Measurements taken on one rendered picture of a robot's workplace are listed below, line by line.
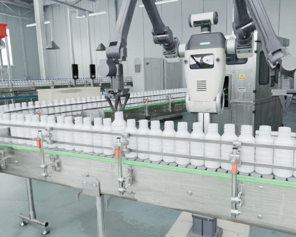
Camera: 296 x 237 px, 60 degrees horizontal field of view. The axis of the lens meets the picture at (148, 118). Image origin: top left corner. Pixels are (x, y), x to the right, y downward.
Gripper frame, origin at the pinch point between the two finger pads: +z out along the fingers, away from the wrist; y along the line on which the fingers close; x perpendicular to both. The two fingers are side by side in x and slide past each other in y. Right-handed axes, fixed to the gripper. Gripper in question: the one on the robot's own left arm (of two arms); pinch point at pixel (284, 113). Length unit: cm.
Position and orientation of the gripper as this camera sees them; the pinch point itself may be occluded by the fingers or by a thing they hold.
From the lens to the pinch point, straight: 115.7
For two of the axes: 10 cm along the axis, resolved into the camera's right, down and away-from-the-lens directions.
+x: 4.3, 1.9, 8.8
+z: -1.2, 9.8, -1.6
